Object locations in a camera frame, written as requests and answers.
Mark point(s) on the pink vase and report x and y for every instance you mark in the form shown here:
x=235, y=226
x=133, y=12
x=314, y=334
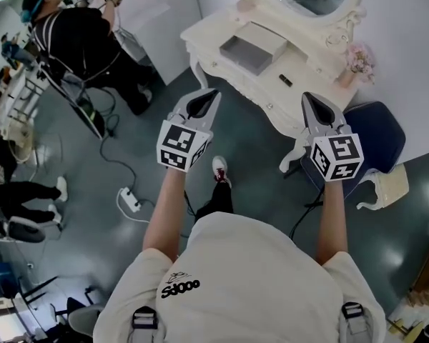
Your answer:
x=346, y=79

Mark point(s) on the person's white red shoe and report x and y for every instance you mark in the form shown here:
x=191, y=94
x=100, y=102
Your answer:
x=220, y=168

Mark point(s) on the white carved dressing table frame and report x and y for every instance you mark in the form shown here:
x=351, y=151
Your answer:
x=250, y=91

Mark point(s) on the black metal stand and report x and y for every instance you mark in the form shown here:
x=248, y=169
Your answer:
x=78, y=109

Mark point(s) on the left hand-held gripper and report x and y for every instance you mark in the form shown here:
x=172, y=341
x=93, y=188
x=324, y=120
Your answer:
x=175, y=141

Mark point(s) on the person's right forearm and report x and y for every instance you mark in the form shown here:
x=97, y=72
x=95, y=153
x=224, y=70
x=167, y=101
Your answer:
x=330, y=220

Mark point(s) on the white ornate dressing table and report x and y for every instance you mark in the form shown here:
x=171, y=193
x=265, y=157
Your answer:
x=307, y=88

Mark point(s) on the white framed oval mirror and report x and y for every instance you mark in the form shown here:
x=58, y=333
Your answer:
x=343, y=16

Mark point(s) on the person's white t-shirt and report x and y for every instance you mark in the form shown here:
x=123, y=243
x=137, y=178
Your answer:
x=243, y=281

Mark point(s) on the white shelf unit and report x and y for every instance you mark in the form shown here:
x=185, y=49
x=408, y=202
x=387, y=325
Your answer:
x=157, y=30

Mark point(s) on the black lipstick tube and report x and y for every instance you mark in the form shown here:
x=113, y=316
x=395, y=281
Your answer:
x=285, y=79

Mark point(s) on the navy blue padded chair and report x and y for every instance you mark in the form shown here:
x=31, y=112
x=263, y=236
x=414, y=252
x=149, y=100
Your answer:
x=377, y=134

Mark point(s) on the pink flower bouquet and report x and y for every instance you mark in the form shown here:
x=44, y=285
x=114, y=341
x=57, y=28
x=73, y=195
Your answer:
x=360, y=61

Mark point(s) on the person's left forearm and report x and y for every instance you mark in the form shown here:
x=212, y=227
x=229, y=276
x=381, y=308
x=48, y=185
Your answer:
x=164, y=209

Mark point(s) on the pink round bottle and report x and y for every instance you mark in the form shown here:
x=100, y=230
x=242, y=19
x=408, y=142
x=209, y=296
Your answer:
x=244, y=3

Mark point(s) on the cream carved stool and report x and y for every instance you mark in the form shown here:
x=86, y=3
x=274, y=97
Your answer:
x=388, y=188

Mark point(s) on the white power strip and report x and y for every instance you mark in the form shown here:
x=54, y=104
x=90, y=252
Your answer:
x=129, y=199

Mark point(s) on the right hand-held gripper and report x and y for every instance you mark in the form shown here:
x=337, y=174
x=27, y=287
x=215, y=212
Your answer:
x=337, y=155

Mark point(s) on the gray office chair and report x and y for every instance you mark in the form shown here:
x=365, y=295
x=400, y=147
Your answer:
x=82, y=316
x=21, y=229

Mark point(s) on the person's black trouser leg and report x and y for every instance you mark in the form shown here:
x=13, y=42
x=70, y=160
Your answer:
x=220, y=200

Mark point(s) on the cluttered white desk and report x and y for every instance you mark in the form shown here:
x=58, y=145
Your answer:
x=3, y=113

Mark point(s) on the grey drawer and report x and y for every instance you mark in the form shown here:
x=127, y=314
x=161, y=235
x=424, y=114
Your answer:
x=250, y=50

